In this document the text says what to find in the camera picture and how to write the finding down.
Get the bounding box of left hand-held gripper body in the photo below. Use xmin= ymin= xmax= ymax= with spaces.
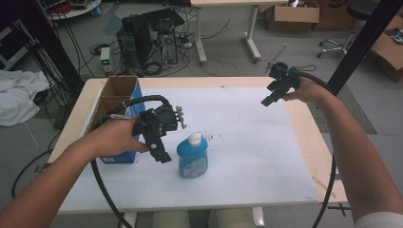
xmin=132 ymin=104 xmax=188 ymax=138

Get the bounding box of black stool with chrome base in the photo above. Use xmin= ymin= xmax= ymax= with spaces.
xmin=317 ymin=0 xmax=381 ymax=59

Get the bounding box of large brown cardboard box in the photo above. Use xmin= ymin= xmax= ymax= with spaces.
xmin=259 ymin=0 xmax=321 ymax=32

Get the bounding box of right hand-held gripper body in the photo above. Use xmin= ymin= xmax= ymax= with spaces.
xmin=267 ymin=61 xmax=300 ymax=93

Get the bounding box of round white table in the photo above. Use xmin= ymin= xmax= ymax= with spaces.
xmin=37 ymin=0 xmax=103 ymax=21

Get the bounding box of black computer tower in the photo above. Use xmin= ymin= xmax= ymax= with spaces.
xmin=115 ymin=8 xmax=186 ymax=76

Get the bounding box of person's left hand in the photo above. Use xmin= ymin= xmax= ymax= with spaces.
xmin=85 ymin=116 xmax=150 ymax=160

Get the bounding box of small white power supply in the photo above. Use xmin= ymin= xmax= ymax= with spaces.
xmin=99 ymin=47 xmax=112 ymax=76

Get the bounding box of black metal stand pole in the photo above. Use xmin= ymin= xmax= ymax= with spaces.
xmin=326 ymin=0 xmax=403 ymax=97

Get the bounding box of blue cardboard box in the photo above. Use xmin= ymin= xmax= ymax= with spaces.
xmin=83 ymin=75 xmax=147 ymax=165

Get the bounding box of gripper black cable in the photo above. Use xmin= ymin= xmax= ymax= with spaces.
xmin=290 ymin=64 xmax=338 ymax=228
xmin=89 ymin=94 xmax=174 ymax=228

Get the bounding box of person's right hand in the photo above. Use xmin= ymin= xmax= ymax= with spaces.
xmin=280 ymin=76 xmax=335 ymax=106

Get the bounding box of flat brown cardboard box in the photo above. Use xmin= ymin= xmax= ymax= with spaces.
xmin=366 ymin=14 xmax=403 ymax=84

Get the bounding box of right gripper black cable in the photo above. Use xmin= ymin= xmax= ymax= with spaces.
xmin=290 ymin=64 xmax=338 ymax=228

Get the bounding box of blue bottle with white cap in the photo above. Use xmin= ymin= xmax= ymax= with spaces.
xmin=176 ymin=132 xmax=209 ymax=180

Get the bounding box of white cloth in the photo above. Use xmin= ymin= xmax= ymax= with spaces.
xmin=0 ymin=69 xmax=51 ymax=127

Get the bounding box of white shirt sleeve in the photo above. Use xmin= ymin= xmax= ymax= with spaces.
xmin=354 ymin=210 xmax=403 ymax=228

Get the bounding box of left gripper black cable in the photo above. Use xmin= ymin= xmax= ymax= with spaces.
xmin=89 ymin=94 xmax=174 ymax=228

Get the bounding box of white table mat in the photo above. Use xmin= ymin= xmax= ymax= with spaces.
xmin=58 ymin=86 xmax=319 ymax=213

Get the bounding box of white desk frame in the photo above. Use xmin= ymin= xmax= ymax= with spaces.
xmin=189 ymin=0 xmax=290 ymax=67

